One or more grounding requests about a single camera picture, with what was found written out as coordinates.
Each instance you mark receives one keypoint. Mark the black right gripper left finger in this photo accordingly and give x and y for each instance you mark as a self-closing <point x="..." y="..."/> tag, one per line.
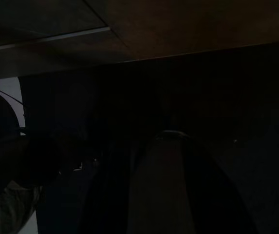
<point x="107" y="207"/>

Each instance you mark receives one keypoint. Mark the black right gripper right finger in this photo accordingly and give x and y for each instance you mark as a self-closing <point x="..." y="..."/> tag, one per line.
<point x="161" y="195"/>

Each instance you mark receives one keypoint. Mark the grey cabinet door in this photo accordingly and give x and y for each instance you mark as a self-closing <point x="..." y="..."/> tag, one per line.
<point x="202" y="24"/>

